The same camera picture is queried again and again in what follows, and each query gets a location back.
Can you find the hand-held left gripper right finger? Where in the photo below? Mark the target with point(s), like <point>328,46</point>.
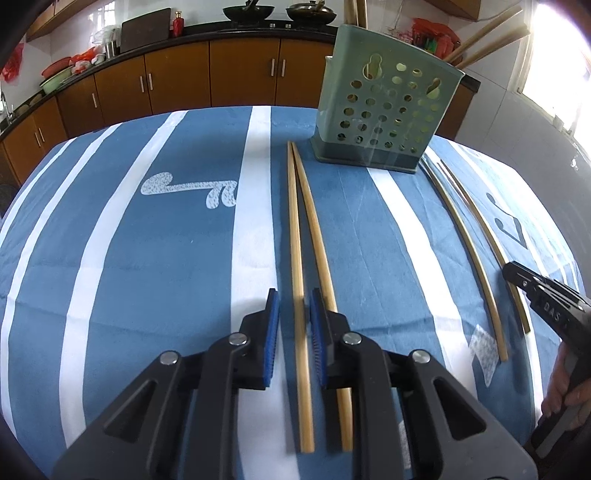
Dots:
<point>318,332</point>

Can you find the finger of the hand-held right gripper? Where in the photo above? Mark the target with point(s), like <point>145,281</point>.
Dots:
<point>521,277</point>

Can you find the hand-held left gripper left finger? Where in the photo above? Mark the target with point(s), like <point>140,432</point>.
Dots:
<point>272,332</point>

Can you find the green perforated utensil holder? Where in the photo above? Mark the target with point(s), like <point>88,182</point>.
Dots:
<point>392,115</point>

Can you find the person's right hand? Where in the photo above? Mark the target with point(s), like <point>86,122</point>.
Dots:
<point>556,378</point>

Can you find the blue white striped tablecloth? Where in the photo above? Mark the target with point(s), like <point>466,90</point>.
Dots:
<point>161,277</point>

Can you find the wooden base cabinets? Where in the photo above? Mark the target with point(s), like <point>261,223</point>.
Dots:
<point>184,83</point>

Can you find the black kitchen countertop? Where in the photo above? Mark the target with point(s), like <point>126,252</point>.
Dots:
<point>207,38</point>

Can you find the black gas stove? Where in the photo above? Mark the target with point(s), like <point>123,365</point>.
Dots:
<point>300,25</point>

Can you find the small red bottle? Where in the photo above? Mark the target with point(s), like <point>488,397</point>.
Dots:
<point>178,26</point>

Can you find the dark pot with lid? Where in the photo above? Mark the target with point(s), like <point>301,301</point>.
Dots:
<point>311,11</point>

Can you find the black wok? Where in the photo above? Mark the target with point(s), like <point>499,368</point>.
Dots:
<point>249,11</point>

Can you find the steel cup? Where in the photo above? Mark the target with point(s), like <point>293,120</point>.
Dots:
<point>111,48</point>

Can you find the dark cutting board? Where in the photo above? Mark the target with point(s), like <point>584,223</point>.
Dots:
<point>145,30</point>

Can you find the red and white bags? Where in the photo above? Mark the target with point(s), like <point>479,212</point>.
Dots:
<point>85,62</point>

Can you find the green basin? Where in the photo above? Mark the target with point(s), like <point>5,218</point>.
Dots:
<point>57,83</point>

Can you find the white plastic bag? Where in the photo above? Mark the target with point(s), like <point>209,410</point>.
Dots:
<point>106,36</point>

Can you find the red basin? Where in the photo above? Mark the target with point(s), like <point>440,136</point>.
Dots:
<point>57,67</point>

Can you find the hanging red plastic bag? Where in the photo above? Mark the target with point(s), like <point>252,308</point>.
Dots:
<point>13,64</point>

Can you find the window with white frame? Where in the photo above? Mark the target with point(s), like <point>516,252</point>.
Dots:
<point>563,55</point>

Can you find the wooden wall cabinet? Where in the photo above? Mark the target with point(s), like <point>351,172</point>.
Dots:
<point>461,7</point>
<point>46,18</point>

